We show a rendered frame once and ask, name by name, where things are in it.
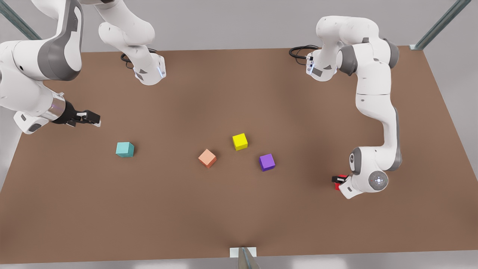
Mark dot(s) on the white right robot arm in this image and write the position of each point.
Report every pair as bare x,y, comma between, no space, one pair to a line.
22,82

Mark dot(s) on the yellow wooden cube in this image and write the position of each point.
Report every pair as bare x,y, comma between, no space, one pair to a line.
239,142

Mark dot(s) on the silver frame post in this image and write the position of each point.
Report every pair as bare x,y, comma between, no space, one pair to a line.
244,257
18,22
438,26

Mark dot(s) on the teal blue wooden cube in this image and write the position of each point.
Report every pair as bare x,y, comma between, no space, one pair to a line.
124,149

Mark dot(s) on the purple wooden cube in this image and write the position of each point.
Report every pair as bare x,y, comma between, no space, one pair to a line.
267,162

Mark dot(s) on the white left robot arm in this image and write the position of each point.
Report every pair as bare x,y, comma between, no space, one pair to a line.
375,93

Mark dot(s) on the red wooden cube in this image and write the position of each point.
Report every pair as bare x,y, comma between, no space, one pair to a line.
338,186

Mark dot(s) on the orange wooden cube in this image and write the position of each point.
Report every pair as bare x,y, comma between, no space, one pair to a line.
207,158

